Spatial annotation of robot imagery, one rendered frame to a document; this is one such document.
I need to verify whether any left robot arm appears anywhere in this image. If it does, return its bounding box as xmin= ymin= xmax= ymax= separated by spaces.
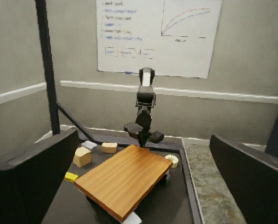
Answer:
xmin=128 ymin=67 xmax=156 ymax=139

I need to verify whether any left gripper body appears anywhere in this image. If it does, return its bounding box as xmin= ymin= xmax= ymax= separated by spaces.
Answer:
xmin=124 ymin=122 xmax=164 ymax=143

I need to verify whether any tan wooden bar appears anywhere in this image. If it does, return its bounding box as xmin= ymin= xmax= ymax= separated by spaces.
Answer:
xmin=102 ymin=143 xmax=117 ymax=153

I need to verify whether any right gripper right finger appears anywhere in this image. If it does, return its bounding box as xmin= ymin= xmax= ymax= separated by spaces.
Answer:
xmin=209 ymin=134 xmax=278 ymax=224

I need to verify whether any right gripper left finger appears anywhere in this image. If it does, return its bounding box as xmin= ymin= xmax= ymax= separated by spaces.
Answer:
xmin=0 ymin=129 xmax=79 ymax=224

